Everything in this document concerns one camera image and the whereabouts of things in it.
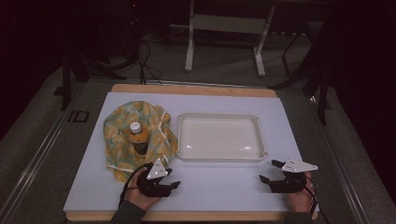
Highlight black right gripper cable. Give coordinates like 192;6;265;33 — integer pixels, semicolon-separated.
306;178;331;224

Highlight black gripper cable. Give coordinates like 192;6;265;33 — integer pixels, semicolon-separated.
119;163;151;207
306;178;331;224

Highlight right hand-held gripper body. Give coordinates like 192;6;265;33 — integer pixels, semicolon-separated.
270;158;319;194

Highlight person's left hand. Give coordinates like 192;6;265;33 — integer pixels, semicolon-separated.
125;169;162;211

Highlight white table board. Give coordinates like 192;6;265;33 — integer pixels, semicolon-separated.
63;91;319;214

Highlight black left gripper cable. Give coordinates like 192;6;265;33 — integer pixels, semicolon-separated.
119;163;151;207

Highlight white metal stand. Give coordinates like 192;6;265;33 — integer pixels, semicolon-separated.
184;0;276;78

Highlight wooden table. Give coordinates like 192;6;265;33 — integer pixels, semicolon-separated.
65;83;319;222

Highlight white plastic tray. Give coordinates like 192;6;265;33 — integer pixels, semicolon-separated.
176;112;268;162

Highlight metal floor rail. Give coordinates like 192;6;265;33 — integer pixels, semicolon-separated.
0;83;87;218
309;94;373;224

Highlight black tripod stand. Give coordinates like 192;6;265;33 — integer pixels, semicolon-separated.
53;46;128;112

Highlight person's right hand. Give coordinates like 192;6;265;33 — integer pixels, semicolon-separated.
286;172;316;215

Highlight black stand with legs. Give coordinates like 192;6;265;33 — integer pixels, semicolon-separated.
268;18;333;126

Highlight orange drink bottle white cap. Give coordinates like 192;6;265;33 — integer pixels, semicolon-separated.
128;121;149;157

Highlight yellow green patterned cloth bag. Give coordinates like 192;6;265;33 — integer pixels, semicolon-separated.
103;100;179;184

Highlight black floor cables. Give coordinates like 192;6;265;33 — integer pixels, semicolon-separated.
135;38;163;86

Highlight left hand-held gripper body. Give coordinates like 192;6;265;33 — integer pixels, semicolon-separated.
137;158;172;198

